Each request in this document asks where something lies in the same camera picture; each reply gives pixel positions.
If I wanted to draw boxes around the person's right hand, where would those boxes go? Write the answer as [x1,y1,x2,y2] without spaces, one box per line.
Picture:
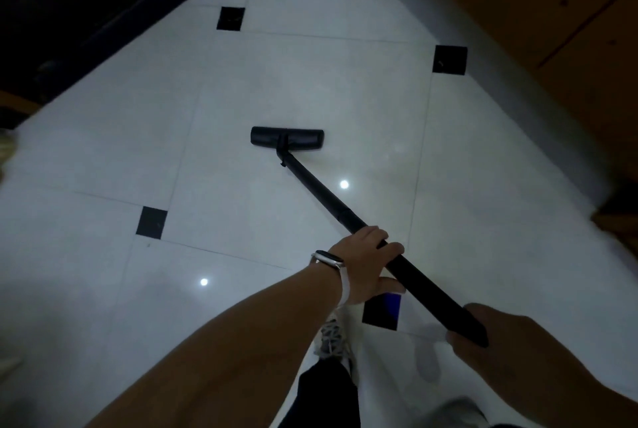
[446,302,565,394]

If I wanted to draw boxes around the person's left hand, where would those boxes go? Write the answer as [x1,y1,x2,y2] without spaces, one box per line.
[329,226,406,306]

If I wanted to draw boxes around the black vacuum wand with floor head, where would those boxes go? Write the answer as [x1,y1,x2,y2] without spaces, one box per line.
[250,127,489,349]

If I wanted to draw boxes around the person's right forearm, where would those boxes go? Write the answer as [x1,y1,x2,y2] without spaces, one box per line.
[528,338,638,428]

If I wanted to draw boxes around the person's left forearm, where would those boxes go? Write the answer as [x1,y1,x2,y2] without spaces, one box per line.
[85,262,346,428]

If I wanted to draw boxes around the white wrist band watch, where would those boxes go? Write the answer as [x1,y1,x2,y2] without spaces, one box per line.
[310,250,352,308]

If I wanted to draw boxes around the grey sneaker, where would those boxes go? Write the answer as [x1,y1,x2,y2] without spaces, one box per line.
[313,315,359,386]

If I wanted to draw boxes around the black trouser leg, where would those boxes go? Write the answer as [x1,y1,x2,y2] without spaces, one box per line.
[277,357,362,428]

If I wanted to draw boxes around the brown wooden cabinet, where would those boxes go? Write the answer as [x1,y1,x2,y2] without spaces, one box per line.
[340,0,638,184]

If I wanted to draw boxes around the dark sofa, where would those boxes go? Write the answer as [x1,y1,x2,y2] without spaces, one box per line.
[0,0,262,130]

